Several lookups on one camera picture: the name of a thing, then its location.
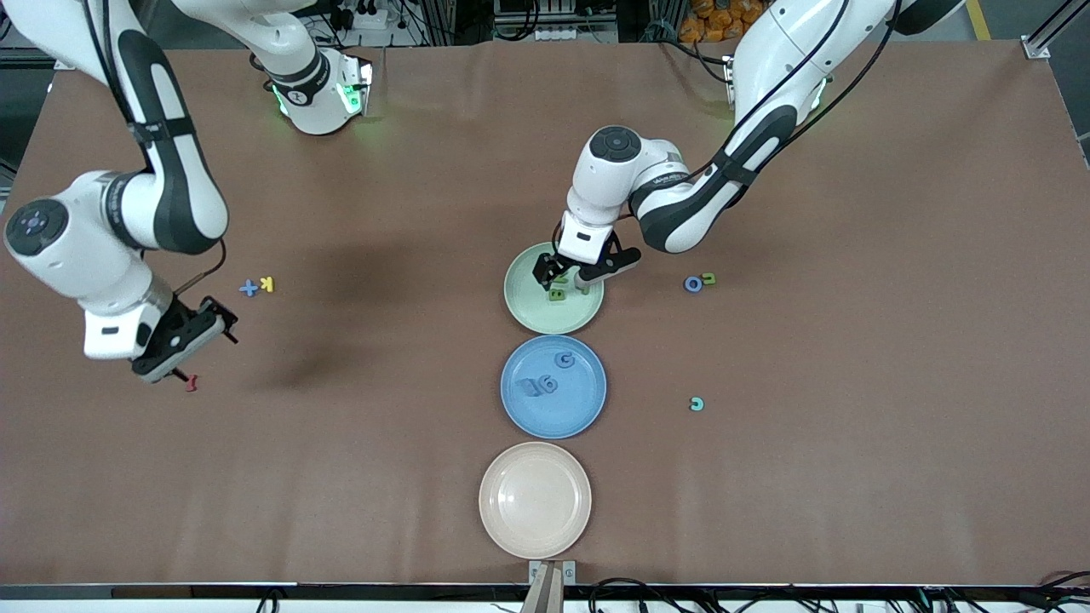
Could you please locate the pale green plate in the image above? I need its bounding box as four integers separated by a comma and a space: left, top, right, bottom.
503, 242, 605, 335

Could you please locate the blue plate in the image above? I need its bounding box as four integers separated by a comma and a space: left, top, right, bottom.
500, 335, 608, 440

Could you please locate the beige plate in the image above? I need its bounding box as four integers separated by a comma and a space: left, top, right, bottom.
479, 441, 593, 560

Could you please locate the brown table cover sheet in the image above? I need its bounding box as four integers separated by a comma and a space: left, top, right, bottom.
0, 41, 1090, 588

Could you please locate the black equipment behind table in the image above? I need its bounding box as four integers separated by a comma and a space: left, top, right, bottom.
492, 0, 621, 43

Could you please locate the pile of orange objects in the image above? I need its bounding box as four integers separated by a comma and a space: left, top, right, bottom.
679, 0, 767, 43

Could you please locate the white power strip with plugs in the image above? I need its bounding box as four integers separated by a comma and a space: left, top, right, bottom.
328, 0, 388, 31

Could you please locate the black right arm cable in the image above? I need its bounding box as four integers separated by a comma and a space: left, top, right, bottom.
81, 0, 227, 295

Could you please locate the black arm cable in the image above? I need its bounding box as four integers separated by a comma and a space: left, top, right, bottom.
554, 0, 899, 248
81, 0, 227, 295

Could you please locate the tan camera post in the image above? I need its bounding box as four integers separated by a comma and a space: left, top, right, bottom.
519, 565, 565, 613

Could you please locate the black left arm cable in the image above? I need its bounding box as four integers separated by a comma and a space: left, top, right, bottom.
554, 0, 899, 248

